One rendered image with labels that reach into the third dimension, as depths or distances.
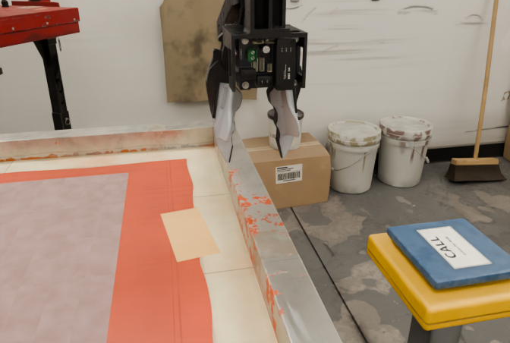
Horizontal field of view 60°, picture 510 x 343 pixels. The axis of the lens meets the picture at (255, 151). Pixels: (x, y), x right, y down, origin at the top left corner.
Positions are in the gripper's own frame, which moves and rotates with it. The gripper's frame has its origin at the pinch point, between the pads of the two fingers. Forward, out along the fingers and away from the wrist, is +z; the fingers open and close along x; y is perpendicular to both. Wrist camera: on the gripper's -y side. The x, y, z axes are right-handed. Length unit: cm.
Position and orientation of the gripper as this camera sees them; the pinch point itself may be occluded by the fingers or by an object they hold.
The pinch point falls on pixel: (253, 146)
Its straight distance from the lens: 51.0
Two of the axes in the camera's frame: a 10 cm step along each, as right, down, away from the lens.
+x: 9.8, -0.8, 1.9
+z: 0.0, 9.2, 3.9
